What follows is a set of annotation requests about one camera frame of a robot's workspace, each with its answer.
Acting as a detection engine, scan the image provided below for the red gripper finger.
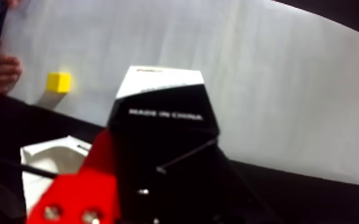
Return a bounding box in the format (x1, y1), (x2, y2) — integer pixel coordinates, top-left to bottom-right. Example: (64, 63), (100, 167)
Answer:
(26, 128), (120, 224)

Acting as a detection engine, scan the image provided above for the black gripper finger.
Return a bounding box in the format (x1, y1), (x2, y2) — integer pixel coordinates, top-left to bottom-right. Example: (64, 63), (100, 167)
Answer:
(198, 139), (280, 224)

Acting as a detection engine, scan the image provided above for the black box white end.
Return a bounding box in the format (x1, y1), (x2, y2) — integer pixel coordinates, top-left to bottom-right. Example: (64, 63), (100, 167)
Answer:
(107, 65), (221, 224)

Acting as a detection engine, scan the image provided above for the white cardboard box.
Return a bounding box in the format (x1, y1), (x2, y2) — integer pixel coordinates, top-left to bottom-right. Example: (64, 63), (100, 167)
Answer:
(20, 135), (93, 215)

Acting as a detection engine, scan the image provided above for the small yellow cube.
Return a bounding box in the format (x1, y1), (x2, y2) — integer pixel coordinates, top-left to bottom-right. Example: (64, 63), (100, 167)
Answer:
(45, 71), (73, 95)

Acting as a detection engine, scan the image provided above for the white paper sheet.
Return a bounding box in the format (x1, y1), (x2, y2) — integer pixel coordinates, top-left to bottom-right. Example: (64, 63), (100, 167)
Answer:
(1, 0), (359, 190)

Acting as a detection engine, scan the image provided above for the black cable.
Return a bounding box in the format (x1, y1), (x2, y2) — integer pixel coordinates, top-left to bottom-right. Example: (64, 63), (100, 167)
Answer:
(0, 151), (60, 181)

